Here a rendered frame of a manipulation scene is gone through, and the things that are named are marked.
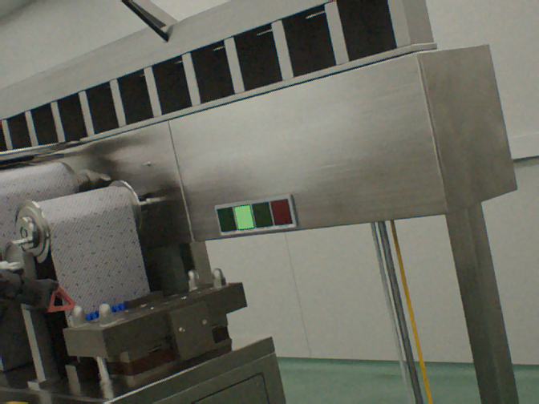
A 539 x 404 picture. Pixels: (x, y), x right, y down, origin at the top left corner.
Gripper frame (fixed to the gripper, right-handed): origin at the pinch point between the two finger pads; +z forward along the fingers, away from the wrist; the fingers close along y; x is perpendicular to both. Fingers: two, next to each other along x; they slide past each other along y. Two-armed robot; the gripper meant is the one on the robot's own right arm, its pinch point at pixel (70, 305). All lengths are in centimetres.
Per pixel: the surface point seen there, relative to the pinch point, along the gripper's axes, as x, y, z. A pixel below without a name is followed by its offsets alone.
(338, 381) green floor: 31, -163, 262
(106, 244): 15.9, 0.2, 5.2
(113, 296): 4.9, 0.2, 10.3
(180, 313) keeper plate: 1.7, 21.9, 14.6
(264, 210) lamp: 25.7, 37.0, 19.9
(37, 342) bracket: -9.2, -7.8, -1.8
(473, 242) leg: 22, 77, 42
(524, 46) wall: 174, -26, 204
